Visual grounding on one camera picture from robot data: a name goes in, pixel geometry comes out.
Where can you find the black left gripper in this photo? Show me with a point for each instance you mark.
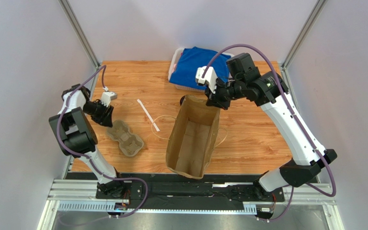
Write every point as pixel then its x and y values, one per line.
pixel 104 119

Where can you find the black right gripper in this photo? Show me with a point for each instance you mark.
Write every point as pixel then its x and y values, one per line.
pixel 217 95

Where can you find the cardboard cup carrier tray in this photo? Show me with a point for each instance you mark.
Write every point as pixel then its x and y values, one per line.
pixel 129 143

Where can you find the white straw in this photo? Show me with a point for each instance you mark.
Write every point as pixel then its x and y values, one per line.
pixel 148 115

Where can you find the brown paper bag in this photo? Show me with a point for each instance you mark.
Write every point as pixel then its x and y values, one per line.
pixel 193 138

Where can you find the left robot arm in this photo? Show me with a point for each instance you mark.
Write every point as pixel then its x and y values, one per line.
pixel 77 138

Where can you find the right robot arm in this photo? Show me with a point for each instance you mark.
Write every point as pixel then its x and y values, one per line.
pixel 270 93

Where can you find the blue folded cloth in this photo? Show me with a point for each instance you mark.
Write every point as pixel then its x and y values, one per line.
pixel 185 62

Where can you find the white plastic basket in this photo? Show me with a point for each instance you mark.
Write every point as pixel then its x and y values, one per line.
pixel 220 67

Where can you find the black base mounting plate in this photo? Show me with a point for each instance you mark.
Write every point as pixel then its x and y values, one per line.
pixel 215 192

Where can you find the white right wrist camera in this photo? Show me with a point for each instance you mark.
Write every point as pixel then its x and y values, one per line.
pixel 206 77

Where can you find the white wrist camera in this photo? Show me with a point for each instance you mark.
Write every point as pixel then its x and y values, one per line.
pixel 206 77
pixel 107 97

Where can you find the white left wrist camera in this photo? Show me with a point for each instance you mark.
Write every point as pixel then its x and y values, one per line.
pixel 107 97

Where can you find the aluminium frame rail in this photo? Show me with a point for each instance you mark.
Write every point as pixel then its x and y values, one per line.
pixel 71 204

